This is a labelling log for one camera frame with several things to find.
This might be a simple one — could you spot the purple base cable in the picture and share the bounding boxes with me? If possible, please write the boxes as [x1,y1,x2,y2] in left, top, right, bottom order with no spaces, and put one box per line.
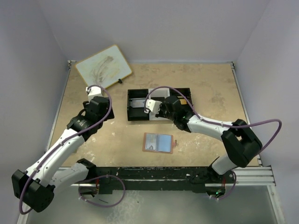
[78,175,127,208]
[209,171,237,202]

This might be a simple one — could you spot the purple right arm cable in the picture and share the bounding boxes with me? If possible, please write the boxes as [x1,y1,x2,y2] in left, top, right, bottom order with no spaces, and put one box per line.
[144,85,282,152]

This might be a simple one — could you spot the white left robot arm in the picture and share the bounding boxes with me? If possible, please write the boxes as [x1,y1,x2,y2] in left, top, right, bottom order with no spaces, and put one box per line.
[12,96,114,215]

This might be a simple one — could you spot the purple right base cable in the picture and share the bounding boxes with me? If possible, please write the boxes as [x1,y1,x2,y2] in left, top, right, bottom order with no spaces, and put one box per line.
[209,171,237,202]

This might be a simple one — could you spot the whiteboard with orange frame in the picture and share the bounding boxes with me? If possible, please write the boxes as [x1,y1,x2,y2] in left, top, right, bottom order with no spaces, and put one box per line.
[75,44,133,88]

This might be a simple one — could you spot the black bin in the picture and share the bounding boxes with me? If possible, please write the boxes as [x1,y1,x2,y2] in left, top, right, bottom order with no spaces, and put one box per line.
[127,89,149,121]
[170,88,193,111]

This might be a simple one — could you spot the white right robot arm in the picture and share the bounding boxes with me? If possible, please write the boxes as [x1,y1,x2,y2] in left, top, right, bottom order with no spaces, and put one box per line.
[146,96,262,182]

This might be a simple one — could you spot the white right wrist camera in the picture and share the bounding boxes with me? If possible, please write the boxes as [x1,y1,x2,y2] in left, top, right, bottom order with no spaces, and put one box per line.
[144,99,162,114]

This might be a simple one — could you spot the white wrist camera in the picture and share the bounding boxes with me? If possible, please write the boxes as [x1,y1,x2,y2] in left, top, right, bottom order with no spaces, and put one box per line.
[85,86,103,101]
[144,99,162,114]

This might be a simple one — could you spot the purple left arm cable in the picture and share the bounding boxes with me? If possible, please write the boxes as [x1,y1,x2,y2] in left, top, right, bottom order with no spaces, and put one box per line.
[18,85,113,215]

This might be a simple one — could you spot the gold card in bin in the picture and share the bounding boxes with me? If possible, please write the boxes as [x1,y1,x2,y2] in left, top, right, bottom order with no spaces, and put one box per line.
[180,99,187,105]

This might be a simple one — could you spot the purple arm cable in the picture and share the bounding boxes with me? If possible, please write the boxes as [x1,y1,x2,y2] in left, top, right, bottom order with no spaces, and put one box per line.
[144,85,282,152]
[18,85,113,215]

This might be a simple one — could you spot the silver card in bin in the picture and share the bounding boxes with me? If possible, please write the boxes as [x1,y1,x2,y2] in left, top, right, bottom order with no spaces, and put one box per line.
[129,98,145,108]

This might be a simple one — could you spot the white middle bin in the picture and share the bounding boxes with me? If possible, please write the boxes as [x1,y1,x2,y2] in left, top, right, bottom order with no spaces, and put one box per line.
[147,88,170,122]

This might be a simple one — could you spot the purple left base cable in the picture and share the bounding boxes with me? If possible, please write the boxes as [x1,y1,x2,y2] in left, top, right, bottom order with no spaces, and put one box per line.
[78,175,127,208]

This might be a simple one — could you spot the black left bin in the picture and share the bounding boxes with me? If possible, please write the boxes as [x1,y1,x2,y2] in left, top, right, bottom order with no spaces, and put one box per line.
[127,89,149,121]

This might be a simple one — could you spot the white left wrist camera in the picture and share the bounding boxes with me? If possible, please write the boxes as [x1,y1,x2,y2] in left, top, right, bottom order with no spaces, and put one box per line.
[85,86,103,101]

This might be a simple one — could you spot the black right bin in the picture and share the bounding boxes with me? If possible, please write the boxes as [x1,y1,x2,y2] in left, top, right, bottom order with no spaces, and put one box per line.
[170,88,193,111]

